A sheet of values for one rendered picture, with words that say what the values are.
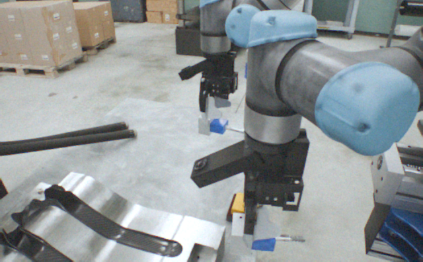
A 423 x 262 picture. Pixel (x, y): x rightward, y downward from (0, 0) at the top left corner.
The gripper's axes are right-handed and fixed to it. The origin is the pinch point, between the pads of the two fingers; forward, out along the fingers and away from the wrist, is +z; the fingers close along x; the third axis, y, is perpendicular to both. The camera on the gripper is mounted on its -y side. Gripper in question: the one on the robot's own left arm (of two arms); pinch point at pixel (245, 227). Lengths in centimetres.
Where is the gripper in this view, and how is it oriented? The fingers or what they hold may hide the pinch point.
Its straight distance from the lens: 52.3
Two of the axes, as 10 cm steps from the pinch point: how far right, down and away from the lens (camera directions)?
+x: 1.2, -5.0, 8.6
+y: 9.9, 0.6, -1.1
